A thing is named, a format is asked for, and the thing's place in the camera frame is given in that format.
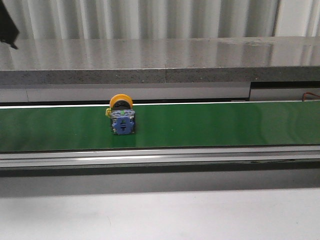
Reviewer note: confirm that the yellow mushroom push button switch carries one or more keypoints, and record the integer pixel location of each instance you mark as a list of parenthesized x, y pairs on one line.
[(122, 115)]

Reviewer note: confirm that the white corrugated curtain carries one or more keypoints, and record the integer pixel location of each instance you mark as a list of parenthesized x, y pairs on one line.
[(164, 19)]

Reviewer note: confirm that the grey stone countertop slab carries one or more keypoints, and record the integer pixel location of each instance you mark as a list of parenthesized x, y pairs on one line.
[(160, 61)]

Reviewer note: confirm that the white conveyor rear panel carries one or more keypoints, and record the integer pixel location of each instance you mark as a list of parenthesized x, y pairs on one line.
[(283, 90)]

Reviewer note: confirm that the aluminium conveyor front rail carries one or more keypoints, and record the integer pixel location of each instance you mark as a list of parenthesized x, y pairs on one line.
[(158, 156)]

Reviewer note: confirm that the green conveyor belt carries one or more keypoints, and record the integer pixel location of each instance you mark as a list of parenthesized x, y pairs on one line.
[(86, 127)]

